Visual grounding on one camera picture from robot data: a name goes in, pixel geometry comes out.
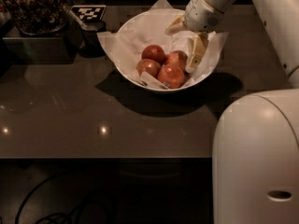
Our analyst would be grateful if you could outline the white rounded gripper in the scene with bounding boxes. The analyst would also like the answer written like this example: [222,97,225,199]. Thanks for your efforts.
[164,0,224,73]

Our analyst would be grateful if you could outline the red apple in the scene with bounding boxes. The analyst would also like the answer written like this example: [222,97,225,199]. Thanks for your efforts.
[157,64,185,89]
[136,59,161,77]
[165,50,188,70]
[141,45,165,64]

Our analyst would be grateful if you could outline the white ceramic bowl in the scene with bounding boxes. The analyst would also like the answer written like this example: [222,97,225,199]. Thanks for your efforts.
[114,7,221,94]

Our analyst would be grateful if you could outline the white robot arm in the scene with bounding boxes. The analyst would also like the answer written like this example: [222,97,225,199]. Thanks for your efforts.
[166,0,299,224]

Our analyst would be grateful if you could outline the red apple back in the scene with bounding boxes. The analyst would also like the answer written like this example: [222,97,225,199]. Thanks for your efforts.
[141,45,165,64]

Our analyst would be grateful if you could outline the red apple front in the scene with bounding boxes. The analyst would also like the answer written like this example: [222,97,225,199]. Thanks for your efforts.
[157,64,185,89]

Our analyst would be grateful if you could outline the white paper bowl liner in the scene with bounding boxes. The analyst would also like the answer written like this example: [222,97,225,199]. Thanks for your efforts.
[96,0,230,91]

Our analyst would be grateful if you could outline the black cup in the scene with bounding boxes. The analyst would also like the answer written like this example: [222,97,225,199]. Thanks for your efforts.
[79,21,106,58]

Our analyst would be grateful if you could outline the black white marker tag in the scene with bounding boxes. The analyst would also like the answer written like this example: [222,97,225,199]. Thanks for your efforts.
[72,5,106,22]

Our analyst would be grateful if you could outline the white utensil in cup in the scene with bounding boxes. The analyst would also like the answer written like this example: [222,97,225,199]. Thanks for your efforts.
[63,5,93,31]

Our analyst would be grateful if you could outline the grey metal box stand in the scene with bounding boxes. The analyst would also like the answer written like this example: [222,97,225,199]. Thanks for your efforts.
[3,22,83,64]

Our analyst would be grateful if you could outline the black floor cable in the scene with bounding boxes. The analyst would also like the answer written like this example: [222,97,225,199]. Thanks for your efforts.
[14,168,117,224]

